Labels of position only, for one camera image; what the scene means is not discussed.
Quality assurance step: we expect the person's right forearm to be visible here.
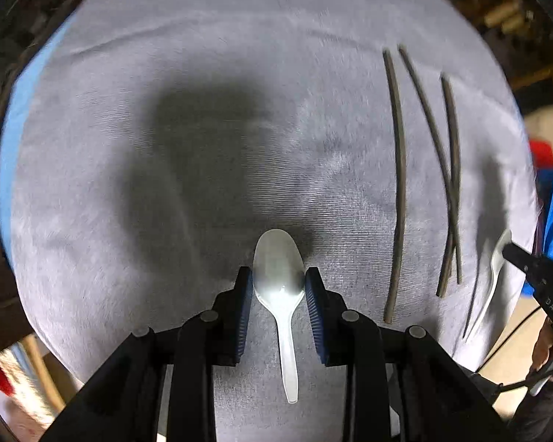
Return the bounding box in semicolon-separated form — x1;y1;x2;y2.
507;375;553;442

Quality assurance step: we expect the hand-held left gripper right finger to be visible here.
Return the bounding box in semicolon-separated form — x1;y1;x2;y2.
304;266;517;442

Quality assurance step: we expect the white plastic spoon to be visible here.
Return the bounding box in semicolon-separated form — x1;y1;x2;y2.
253;229;305;403
465;229;513;341

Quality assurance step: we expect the red item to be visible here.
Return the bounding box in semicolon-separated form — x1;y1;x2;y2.
532;142;553;169

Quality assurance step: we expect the grey cloth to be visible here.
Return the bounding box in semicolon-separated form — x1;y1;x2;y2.
0;0;542;406

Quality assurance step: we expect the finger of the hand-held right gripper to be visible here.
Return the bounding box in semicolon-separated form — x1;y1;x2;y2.
502;242;553;332

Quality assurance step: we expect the person's right hand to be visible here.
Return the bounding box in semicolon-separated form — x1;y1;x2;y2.
531;315;553;378

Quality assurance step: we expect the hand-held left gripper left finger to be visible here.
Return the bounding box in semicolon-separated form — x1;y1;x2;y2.
41;264;254;442

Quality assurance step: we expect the light blue cloth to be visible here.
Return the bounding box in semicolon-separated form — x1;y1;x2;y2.
0;23;74;259

